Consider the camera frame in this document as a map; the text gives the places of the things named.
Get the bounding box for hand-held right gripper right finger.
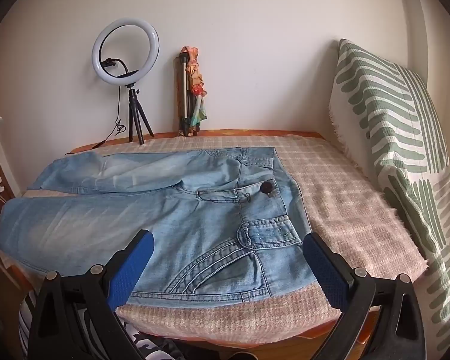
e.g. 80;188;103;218
303;232;425;360

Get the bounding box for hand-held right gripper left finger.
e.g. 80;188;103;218
25;229;155;360

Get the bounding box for light blue denim pants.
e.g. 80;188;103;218
0;146;319;304

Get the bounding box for pink checked blanket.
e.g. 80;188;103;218
20;135;430;346

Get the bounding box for person's striped trousers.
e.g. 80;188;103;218
19;290;196;360

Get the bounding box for black mini tripod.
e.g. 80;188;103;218
125;84;155;146

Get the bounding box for green patterned white pillow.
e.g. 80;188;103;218
328;38;450;346

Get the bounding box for folded silver tripod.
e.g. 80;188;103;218
178;54;201;137

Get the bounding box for orange floral cloth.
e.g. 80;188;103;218
180;46;210;128

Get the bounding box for black ring light cable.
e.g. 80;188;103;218
65;84;126;155

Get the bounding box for white ring light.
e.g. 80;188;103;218
92;22;160;86

